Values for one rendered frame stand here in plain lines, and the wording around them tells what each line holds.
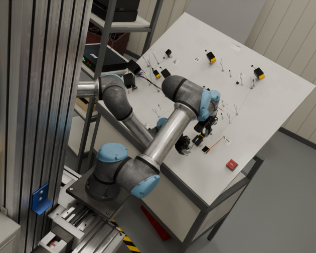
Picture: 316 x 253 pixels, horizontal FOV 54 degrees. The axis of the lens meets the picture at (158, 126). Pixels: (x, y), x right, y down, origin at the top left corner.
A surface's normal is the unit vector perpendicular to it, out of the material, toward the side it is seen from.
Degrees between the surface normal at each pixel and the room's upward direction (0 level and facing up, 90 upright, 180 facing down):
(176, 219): 90
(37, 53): 90
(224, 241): 0
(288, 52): 90
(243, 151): 46
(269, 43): 90
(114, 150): 7
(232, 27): 77
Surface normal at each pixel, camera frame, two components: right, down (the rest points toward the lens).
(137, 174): -0.07, -0.38
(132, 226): 0.29, -0.79
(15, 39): -0.44, 0.40
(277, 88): -0.29, -0.38
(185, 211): -0.68, 0.23
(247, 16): -0.36, 0.21
